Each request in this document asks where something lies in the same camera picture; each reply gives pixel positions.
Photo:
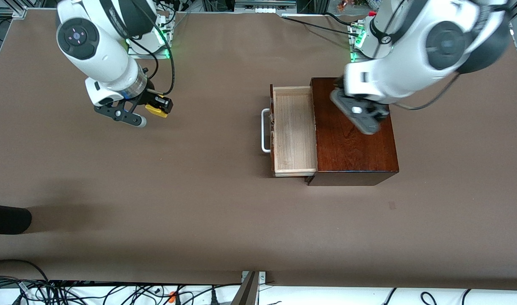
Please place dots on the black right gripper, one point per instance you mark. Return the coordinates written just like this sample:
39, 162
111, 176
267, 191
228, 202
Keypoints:
149, 97

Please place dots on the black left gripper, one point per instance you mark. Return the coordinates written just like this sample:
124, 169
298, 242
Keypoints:
340, 84

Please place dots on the yellow cube block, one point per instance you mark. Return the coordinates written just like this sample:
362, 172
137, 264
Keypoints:
156, 113

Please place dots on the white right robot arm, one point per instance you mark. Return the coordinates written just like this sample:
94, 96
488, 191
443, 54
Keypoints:
97, 55

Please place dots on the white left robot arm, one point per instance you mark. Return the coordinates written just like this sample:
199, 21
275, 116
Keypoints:
402, 63

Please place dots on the white connector block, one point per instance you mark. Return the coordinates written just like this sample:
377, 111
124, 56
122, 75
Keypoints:
264, 10

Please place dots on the large table cover sheet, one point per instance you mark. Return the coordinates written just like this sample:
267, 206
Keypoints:
156, 169

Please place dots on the dark wooden cabinet box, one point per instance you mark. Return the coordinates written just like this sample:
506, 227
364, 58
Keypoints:
351, 161

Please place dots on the copper coloured object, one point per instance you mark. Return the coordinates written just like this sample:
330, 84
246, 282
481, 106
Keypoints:
342, 5

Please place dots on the black rounded object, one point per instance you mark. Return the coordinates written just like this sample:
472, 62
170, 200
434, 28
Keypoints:
8, 219

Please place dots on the orange plug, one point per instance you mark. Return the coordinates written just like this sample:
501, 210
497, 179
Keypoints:
172, 296

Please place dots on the grey metal strut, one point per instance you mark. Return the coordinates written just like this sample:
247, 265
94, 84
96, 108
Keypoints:
247, 292

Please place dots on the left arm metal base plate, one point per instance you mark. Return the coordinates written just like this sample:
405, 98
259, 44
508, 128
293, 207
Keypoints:
353, 59

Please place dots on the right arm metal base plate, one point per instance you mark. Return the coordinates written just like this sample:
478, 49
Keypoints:
156, 55

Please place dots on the grey metal rail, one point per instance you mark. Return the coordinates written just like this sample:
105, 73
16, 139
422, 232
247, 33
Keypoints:
283, 3

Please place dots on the aluminium frame profile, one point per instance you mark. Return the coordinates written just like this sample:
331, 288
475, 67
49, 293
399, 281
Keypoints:
12, 12

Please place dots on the small metal bracket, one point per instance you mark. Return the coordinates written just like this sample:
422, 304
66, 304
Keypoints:
262, 277

